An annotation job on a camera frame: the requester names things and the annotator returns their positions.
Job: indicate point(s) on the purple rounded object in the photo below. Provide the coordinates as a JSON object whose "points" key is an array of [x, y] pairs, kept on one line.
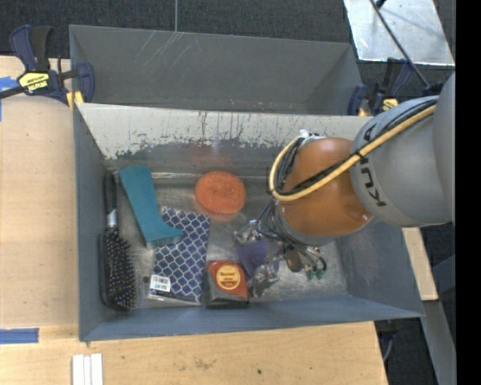
{"points": [[253, 253]]}

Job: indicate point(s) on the red and grey tape measure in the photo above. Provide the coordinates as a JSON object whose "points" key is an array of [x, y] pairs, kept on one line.
{"points": [[227, 281]]}

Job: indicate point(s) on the orange round scrubber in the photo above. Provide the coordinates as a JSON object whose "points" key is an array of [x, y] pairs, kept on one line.
{"points": [[220, 193]]}

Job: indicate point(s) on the black hairbrush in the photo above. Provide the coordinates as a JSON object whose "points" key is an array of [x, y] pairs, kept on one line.
{"points": [[118, 269]]}

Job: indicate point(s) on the teal flat block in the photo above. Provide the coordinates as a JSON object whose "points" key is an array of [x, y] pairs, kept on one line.
{"points": [[144, 203]]}

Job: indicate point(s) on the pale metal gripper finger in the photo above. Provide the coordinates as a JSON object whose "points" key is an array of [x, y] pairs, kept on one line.
{"points": [[264, 280], [246, 234]]}

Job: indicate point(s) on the grey metal bin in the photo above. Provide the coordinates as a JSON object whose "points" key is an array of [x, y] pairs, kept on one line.
{"points": [[224, 74]]}

